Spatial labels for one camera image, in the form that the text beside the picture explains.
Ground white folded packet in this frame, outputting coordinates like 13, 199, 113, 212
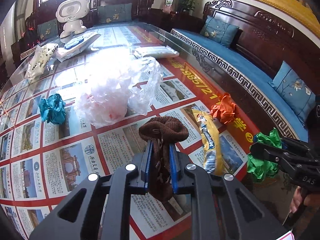
133, 46, 180, 59

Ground brown knit beanie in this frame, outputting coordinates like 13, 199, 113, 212
139, 116, 189, 202

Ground dark wooden sofa back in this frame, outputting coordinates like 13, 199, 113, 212
11, 0, 156, 63

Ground dark wooden sofa right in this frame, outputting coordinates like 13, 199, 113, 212
172, 0, 319, 142

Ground yellow snack wrapper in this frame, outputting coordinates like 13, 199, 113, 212
191, 109, 223, 176

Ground blue floral pillow near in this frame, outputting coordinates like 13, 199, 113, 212
268, 61, 316, 126

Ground dark wooden sofa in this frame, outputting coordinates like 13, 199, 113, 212
172, 0, 319, 142
11, 0, 156, 63

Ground white patterned plastic bag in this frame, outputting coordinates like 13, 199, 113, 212
25, 43, 59, 81

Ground teal floral pillow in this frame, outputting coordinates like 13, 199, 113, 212
37, 19, 59, 41
97, 3, 132, 24

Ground corner potted plant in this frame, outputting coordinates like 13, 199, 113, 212
181, 0, 197, 14

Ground white package with blue item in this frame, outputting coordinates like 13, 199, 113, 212
54, 32, 101, 62

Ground blue floral pillow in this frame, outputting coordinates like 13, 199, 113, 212
268, 61, 316, 126
200, 16, 239, 48

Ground orange crumpled foil ball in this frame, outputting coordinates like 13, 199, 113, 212
210, 93, 239, 125

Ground teal floral pillow right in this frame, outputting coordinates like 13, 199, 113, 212
97, 3, 132, 24

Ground teal foil ball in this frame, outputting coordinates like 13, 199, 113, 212
39, 94, 66, 125

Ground teal floral pillow left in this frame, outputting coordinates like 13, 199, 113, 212
37, 19, 59, 41

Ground blue floral pillow far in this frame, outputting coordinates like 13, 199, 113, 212
200, 16, 239, 48

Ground white toy robot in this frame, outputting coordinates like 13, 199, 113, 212
55, 0, 90, 38

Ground blue sofa seat cushion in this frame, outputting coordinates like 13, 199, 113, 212
170, 29, 309, 142

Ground green foil ball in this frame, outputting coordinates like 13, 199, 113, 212
247, 128, 283, 183

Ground clear plastic bag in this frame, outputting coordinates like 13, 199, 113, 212
73, 57, 163, 128

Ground person's right hand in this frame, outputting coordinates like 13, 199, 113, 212
290, 186, 320, 213

